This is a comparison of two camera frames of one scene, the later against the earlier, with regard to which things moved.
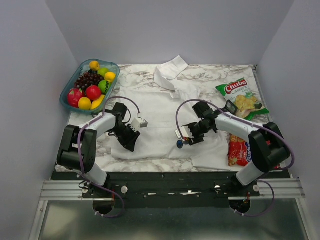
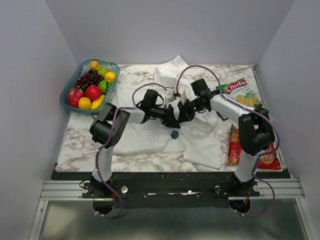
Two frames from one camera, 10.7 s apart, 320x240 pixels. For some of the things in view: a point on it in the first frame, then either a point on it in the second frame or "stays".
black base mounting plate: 171,190 stays
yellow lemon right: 109,76 stays
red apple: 93,92 stays
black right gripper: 196,140 -> 184,115
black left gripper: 129,142 -> 169,119
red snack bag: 240,152 stays
